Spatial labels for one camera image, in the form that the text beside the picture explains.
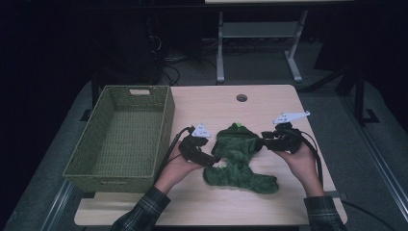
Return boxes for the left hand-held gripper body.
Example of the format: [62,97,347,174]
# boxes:
[178,122,213,166]

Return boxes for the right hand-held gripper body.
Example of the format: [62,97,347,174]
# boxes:
[271,110,312,155]

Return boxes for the green plush pet garment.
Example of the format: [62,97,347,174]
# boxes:
[202,121,279,195]

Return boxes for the green woven basket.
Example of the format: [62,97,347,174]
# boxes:
[62,85,176,194]

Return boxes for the person's left hand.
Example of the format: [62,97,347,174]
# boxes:
[154,141,207,194]

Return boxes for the person's right hand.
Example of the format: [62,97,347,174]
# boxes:
[274,143,326,198]

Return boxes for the black metal stand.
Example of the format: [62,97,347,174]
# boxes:
[333,62,381,127]

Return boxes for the dark cabinet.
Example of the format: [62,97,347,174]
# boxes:
[95,13,162,87]

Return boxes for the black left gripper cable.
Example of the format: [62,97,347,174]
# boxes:
[153,125,196,185]

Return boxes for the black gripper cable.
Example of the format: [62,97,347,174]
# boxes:
[299,129,391,231]
[153,125,196,185]

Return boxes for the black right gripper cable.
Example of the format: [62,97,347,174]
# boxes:
[299,129,391,231]

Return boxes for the tangled black floor cables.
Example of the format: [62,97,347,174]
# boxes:
[159,52,181,87]

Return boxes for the grey metal frame table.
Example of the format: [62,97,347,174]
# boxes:
[204,0,354,84]

